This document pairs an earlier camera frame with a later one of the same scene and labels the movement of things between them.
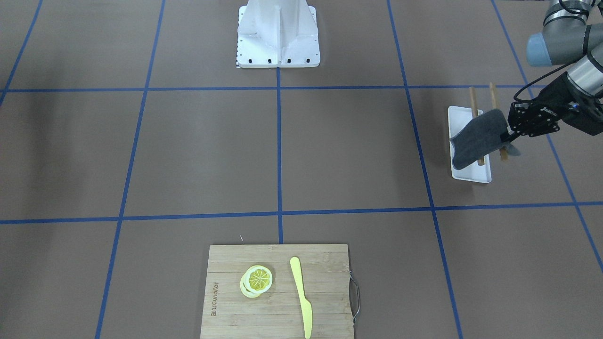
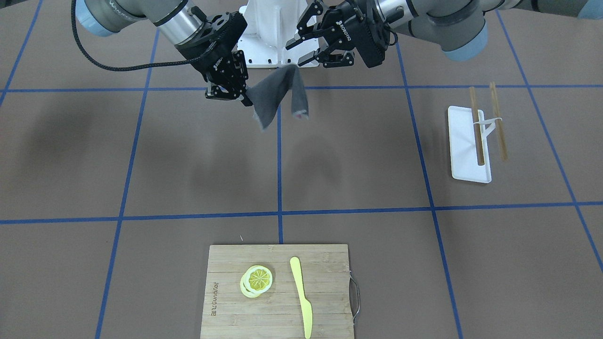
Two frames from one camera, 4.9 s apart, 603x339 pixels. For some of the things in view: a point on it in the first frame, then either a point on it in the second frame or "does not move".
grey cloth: [482, 137] to [266, 94]
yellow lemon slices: [256, 279] does not move
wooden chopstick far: [503, 151] does not move
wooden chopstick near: [472, 93] does not move
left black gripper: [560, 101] to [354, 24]
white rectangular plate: [459, 116] does not move
